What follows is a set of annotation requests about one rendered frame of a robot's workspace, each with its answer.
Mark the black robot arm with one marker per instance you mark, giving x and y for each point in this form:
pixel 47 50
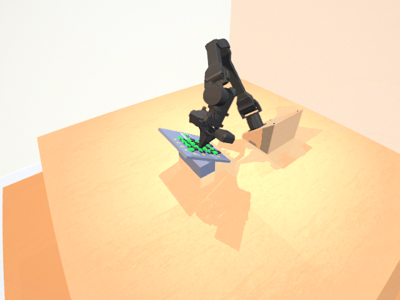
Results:
pixel 221 71

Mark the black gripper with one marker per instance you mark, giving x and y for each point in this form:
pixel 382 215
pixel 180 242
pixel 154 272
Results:
pixel 209 133

